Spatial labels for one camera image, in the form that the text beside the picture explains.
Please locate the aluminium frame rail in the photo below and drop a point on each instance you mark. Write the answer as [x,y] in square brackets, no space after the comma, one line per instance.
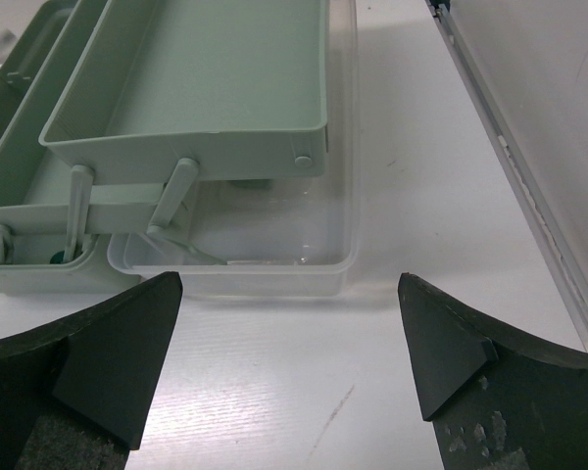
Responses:
[533,204]

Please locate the green cantilever toolbox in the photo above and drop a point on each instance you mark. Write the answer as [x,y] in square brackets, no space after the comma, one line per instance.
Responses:
[112,112]

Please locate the clear plastic container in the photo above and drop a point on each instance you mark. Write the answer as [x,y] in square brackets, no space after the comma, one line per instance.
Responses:
[288,238]

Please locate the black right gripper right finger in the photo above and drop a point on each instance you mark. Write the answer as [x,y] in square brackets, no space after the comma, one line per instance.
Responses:
[496,396]

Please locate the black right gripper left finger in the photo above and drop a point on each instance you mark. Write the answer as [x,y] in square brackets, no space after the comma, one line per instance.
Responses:
[75,393]

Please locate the large green handled screwdriver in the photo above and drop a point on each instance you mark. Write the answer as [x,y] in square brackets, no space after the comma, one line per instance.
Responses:
[57,258]

